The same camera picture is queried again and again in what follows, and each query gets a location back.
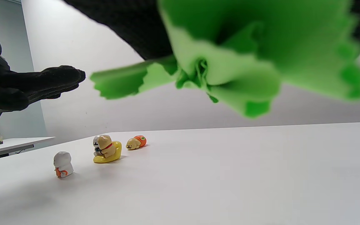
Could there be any white cat figurine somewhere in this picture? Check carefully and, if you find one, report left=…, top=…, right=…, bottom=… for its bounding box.
left=53, top=151, right=74, bottom=178

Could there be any person's right hand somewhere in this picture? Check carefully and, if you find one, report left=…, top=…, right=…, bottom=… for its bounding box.
left=63, top=0, right=360, bottom=60

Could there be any tan dog in orange shell figurine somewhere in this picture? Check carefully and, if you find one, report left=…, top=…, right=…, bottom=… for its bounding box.
left=126, top=135, right=147, bottom=151

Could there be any person's left hand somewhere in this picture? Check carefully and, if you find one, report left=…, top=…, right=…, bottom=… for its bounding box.
left=0, top=53, right=86, bottom=113

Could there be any white side table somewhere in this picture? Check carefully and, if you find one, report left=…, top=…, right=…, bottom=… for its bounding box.
left=0, top=137, right=56, bottom=163

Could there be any green felt cloth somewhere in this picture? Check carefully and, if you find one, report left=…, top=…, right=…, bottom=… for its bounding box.
left=90, top=0, right=360, bottom=118

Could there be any tan dog on yellow float figurine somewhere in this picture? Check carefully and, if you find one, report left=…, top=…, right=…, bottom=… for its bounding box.
left=93, top=135, right=122, bottom=164

